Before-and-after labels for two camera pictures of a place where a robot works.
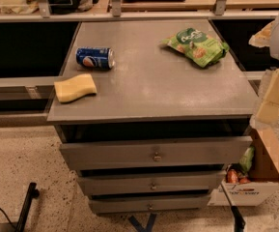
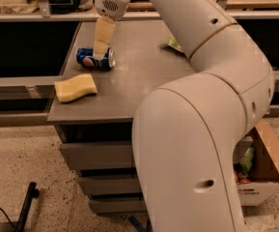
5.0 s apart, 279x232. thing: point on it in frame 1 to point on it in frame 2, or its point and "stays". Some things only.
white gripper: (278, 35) to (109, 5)
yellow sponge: (72, 89) stays
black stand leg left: (33, 192) stays
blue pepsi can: (95, 58) stays
